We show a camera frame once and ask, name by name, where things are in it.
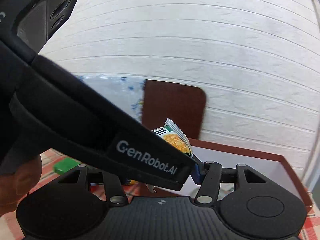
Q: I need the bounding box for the dark brown wooden headboard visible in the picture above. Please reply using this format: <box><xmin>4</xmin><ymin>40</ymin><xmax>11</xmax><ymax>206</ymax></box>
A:
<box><xmin>142</xmin><ymin>80</ymin><xmax>206</xmax><ymax>139</ymax></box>

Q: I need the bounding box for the red plaid blanket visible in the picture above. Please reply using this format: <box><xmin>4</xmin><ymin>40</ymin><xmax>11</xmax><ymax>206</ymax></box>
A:
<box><xmin>1</xmin><ymin>150</ymin><xmax>319</xmax><ymax>240</ymax></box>

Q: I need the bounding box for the brown cardboard shoe box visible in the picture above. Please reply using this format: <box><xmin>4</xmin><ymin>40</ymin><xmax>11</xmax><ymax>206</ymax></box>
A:
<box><xmin>135</xmin><ymin>138</ymin><xmax>315</xmax><ymax>208</ymax></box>

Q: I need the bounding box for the orange noodle snack packet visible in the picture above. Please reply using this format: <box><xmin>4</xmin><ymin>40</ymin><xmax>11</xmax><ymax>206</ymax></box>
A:
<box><xmin>124</xmin><ymin>118</ymin><xmax>193</xmax><ymax>193</ymax></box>

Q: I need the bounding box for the person's left hand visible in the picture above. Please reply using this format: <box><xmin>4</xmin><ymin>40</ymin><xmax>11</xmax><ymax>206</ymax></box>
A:
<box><xmin>1</xmin><ymin>148</ymin><xmax>42</xmax><ymax>216</ymax></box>

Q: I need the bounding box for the green small box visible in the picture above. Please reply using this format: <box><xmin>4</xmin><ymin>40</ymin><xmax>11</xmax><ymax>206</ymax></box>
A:
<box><xmin>53</xmin><ymin>158</ymin><xmax>80</xmax><ymax>175</ymax></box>

